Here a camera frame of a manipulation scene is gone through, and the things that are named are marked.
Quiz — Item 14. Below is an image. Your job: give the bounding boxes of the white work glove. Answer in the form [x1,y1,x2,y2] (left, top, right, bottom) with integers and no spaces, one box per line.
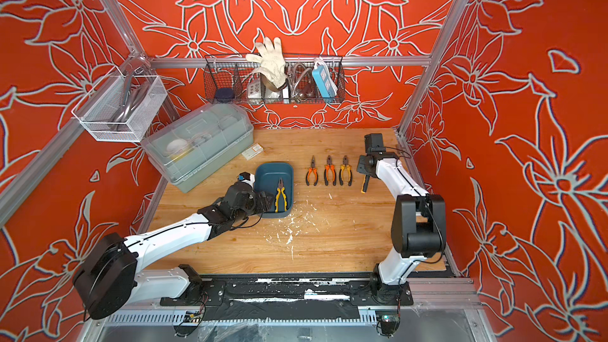
[245,36,287,90]

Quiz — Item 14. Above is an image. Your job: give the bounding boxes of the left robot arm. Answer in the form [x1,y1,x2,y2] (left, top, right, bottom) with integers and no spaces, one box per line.
[72,181,276,320]

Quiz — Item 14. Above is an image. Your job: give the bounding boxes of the white power strip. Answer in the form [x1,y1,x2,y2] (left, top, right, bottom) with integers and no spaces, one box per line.
[246,78,262,101]

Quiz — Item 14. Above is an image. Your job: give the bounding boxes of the coiled cable in basket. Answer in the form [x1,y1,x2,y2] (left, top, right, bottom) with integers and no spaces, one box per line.
[289,62,314,103]

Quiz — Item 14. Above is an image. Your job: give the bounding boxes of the yellow needle-nose pliers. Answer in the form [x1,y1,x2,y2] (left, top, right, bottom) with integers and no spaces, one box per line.
[361,174,371,193]

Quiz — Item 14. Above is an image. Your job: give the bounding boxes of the dark blue round object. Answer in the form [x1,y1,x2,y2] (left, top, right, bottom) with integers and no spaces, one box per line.
[214,87,235,103]

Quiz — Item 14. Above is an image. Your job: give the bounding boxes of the orange combination pliers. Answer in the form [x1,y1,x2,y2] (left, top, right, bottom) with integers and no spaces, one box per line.
[324,155,337,186]

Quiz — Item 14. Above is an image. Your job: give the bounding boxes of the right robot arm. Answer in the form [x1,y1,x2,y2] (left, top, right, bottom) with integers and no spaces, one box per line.
[357,133,447,288]

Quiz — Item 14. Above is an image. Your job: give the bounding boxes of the yellow-orange large pliers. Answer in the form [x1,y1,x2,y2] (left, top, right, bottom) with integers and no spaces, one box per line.
[338,155,353,186]

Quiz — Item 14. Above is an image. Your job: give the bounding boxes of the blue plastic storage box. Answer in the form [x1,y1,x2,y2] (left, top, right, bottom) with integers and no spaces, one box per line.
[254,162,294,219]

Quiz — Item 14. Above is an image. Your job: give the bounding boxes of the white wire mesh basket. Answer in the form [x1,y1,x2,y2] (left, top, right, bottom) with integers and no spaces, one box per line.
[71,68,167,143]

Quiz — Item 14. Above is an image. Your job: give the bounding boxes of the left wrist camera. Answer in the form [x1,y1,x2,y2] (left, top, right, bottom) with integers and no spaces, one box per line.
[237,172,255,188]

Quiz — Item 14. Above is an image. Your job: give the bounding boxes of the small white cardboard box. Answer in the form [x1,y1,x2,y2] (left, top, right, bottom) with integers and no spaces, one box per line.
[242,143,264,160]

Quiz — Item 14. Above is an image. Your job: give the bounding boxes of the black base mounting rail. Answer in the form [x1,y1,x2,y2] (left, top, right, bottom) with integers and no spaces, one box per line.
[160,272,413,321]

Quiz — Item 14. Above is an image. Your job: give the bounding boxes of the yellow combination pliers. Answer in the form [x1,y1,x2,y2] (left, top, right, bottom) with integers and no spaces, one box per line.
[275,178,288,213]

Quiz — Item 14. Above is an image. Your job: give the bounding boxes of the small orange needle-nose pliers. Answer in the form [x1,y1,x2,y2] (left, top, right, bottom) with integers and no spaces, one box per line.
[305,156,318,186]

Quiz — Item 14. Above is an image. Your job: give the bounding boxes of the black wire wall basket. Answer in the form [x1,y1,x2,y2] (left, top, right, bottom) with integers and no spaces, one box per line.
[204,54,346,105]

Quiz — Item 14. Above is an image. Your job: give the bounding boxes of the light blue bottle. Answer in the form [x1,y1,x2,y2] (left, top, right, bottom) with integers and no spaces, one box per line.
[312,58,338,102]

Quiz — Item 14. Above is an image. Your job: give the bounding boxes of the translucent lidded storage container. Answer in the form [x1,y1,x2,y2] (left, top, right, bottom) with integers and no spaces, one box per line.
[141,104,254,193]

